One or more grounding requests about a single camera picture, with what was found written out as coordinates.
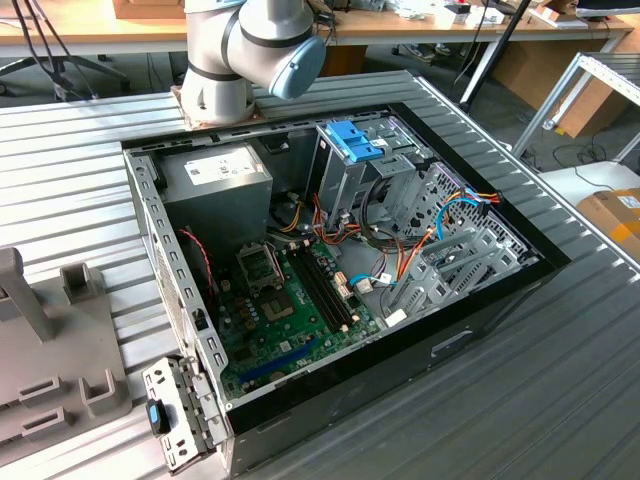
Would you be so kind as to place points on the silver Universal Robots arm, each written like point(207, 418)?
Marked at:
point(215, 50)

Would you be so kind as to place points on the grey metal disk bay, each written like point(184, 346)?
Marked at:
point(435, 290)

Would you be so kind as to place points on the black RAM slot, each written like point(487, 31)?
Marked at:
point(315, 292)
point(328, 289)

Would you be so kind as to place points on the grey metal drive cage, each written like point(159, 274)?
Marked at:
point(345, 185)

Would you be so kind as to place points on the CPU socket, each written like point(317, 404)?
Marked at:
point(276, 306)

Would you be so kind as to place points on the green motherboard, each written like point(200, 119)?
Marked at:
point(295, 345)

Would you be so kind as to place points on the grey power supply unit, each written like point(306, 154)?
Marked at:
point(215, 200)

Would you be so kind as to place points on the blue expansion slot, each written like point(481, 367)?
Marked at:
point(280, 361)

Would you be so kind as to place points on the black open PC case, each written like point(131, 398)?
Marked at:
point(400, 380)

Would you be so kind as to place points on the wooden office desk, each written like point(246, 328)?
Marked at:
point(100, 30)
point(425, 27)

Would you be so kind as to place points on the blue black latch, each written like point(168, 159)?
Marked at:
point(154, 417)

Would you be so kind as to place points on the black stand pole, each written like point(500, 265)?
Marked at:
point(496, 50)

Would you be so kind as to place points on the large brown cardboard panel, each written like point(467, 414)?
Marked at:
point(540, 70)

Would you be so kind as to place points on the black office chair base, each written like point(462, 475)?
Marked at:
point(100, 67)

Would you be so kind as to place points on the grey parts rack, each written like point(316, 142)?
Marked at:
point(60, 350)

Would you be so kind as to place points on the labelled cardboard box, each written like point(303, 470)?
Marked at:
point(607, 210)

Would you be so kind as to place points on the small brown cardboard box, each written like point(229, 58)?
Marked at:
point(145, 7)

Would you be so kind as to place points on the blue plastic drive bracket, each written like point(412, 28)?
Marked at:
point(350, 140)

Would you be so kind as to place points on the metal card retainer bracket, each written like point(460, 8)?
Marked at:
point(165, 380)

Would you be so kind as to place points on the aluminium frame shelf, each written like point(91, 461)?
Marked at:
point(545, 109)

